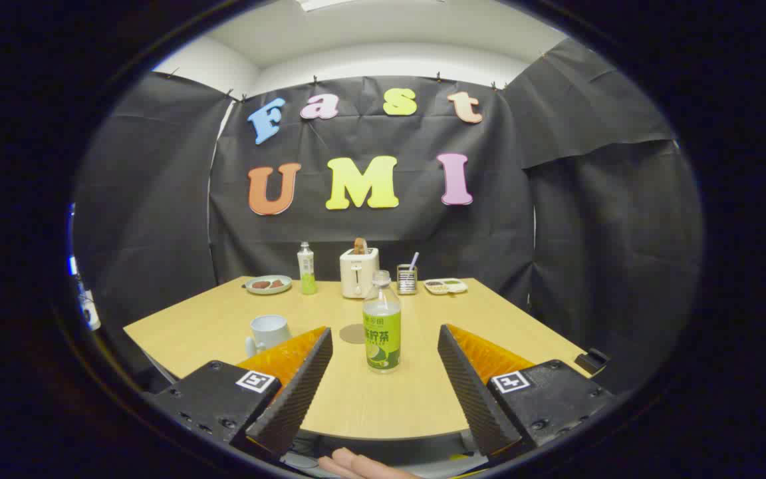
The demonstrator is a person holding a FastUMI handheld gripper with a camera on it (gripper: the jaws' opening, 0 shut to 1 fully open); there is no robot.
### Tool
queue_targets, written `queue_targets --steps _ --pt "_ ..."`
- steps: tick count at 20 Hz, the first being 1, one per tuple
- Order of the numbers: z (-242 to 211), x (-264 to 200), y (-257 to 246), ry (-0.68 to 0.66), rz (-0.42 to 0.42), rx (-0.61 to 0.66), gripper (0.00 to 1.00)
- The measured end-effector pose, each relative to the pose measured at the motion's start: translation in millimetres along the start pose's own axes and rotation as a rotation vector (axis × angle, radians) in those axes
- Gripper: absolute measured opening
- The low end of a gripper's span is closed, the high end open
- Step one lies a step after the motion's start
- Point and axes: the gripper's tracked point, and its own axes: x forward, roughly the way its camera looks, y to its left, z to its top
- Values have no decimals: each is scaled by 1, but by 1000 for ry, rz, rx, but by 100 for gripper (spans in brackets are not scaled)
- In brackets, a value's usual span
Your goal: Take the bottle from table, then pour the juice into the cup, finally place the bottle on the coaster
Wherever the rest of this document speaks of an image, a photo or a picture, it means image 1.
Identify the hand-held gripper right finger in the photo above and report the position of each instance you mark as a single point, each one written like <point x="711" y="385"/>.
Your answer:
<point x="473" y="392"/>

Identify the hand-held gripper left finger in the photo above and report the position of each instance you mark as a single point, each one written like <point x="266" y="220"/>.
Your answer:
<point x="296" y="399"/>

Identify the pale blue ceramic cup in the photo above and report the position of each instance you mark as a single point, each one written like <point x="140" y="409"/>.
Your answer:
<point x="268" y="330"/>

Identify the round brown coaster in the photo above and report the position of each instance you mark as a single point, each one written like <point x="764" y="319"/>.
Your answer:
<point x="352" y="334"/>

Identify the green label juice bottle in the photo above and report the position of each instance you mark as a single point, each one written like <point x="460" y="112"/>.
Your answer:
<point x="382" y="339"/>

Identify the small white green bottle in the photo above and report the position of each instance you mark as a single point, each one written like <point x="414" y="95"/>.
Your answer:
<point x="306" y="269"/>

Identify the wooden table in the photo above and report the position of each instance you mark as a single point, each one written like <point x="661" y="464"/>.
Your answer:
<point x="383" y="406"/>

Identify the white divided tray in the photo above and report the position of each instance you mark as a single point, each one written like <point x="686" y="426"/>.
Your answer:
<point x="445" y="287"/>

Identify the pale green plate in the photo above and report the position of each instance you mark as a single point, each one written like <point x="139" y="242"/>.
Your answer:
<point x="256" y="291"/>

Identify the small black clamp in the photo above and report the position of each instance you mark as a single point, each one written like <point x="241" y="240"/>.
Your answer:
<point x="592" y="360"/>

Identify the cream toaster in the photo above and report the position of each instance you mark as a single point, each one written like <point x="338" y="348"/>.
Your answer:
<point x="358" y="276"/>

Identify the white straw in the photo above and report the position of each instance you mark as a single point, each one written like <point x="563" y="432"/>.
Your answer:
<point x="413" y="260"/>

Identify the black backdrop cloth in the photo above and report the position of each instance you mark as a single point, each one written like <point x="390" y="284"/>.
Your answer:
<point x="489" y="233"/>

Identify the bread slice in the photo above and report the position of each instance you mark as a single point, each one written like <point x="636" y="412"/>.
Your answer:
<point x="360" y="245"/>

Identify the white object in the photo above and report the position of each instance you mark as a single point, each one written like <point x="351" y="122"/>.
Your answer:
<point x="90" y="309"/>

